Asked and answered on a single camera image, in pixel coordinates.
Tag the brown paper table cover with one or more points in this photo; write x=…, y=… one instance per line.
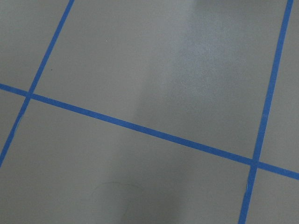
x=149, y=111

